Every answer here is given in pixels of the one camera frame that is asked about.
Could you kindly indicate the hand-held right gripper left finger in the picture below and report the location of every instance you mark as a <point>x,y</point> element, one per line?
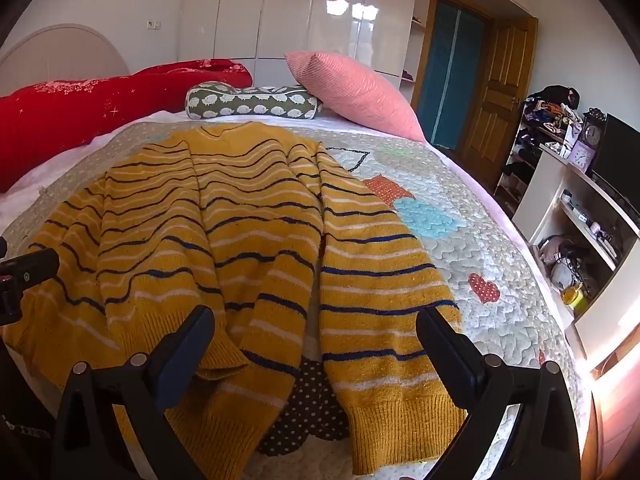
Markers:
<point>185,352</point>

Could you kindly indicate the wooden door frame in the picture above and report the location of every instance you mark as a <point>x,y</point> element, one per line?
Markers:
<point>424,60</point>

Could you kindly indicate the green hedgehog print pillow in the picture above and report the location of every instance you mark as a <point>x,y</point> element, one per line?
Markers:
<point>250,101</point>

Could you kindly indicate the glossy white wardrobe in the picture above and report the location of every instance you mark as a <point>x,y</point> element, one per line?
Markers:
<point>300,10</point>

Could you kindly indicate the wooden panel door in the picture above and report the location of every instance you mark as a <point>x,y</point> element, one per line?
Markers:
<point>500,95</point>

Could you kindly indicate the blue door curtain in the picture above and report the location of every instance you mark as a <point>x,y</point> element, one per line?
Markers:
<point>450,70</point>

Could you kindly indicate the black television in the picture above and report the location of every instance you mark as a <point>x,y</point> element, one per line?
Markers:
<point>620,160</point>

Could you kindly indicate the cluttered storage rack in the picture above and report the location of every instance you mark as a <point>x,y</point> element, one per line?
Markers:
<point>520,160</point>

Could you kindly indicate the yellow striped knit sweater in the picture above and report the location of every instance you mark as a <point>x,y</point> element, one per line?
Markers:
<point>250,200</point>

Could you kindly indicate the pile of clothes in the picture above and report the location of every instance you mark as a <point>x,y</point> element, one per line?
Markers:
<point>550,107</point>

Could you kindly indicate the white alarm clock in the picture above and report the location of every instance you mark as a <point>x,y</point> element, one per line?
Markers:
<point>581,154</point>

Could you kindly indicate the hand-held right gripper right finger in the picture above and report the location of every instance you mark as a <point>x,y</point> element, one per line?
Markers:
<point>447,352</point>

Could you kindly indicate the pale round headboard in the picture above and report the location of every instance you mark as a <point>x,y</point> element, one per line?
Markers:
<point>65,55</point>

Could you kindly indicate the red floral duvet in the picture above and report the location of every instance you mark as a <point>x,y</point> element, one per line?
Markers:
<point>75,110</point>

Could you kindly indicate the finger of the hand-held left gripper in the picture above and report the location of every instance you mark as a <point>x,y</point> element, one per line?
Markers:
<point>30,267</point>

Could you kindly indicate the yellow bottle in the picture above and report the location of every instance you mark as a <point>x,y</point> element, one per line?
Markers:
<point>574,297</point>

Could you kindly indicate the heart patchwork quilt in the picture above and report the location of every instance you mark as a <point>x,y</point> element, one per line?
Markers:
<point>475,240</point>

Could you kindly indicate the pink ribbed pillow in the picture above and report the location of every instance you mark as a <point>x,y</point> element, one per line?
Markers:
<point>355,90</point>

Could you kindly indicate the white cabinet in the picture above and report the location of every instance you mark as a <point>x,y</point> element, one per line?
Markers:
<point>542,195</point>

